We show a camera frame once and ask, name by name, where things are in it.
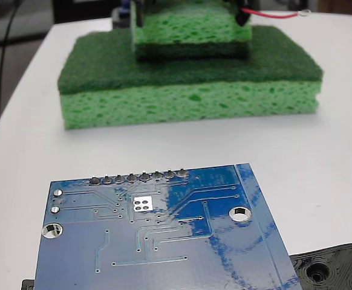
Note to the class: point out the small green scrub sponge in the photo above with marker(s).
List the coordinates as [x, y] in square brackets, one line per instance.
[188, 30]

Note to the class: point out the grey and blue small device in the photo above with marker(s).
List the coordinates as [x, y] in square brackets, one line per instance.
[120, 18]

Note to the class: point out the black 3D-printed board bracket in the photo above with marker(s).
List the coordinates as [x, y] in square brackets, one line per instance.
[330, 259]

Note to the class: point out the dark background equipment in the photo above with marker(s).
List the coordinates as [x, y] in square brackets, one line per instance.
[285, 4]

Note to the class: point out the blue printed circuit board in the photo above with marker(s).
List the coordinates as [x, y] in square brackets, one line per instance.
[164, 256]

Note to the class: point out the large green scrub sponge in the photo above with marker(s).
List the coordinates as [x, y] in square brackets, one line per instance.
[179, 102]

